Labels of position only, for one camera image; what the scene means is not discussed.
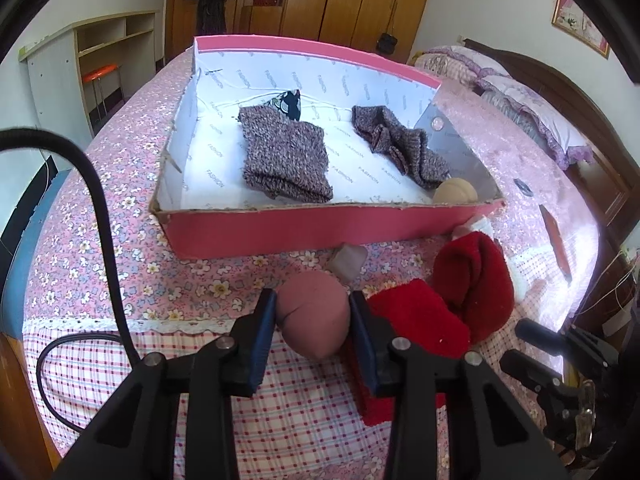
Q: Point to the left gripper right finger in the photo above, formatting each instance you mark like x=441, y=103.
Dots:
x=393, y=367

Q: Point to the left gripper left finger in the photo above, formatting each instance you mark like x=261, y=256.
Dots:
x=231, y=365

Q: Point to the red fleece sock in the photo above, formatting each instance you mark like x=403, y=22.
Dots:
x=471, y=276
x=417, y=312

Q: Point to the pink sock ball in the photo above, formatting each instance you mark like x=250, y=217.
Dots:
x=313, y=314

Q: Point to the grey translucent sock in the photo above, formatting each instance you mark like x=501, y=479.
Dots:
x=347, y=262

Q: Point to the beige sock ball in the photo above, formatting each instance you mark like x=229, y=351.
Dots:
x=455, y=191

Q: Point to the grey knitted sock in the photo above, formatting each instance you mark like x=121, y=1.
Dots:
x=407, y=148
x=284, y=158

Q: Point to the pink floral bed sheet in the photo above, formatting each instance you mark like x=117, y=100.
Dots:
x=303, y=422

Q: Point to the red smartphone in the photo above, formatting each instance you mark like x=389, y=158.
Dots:
x=556, y=242

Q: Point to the dark wooden headboard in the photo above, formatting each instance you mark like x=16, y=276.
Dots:
x=611, y=184

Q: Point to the front pink pillow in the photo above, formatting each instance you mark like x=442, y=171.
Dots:
x=545, y=125

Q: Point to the pink pillow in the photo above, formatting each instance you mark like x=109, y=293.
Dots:
x=545, y=125
x=447, y=63

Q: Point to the dark patterned small cloth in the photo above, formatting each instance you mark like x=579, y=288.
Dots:
x=288, y=103

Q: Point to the rear pink pillow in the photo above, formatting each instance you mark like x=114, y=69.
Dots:
x=447, y=63

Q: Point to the orange stool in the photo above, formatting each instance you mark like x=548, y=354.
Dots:
x=94, y=78

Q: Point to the small black hanging bag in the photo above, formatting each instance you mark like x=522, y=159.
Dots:
x=387, y=42

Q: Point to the white shelf desk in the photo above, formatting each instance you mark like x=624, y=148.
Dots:
x=56, y=64

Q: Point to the wooden wardrobe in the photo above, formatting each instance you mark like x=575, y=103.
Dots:
x=350, y=23

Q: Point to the framed wall picture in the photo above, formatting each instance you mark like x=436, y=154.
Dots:
x=570, y=18

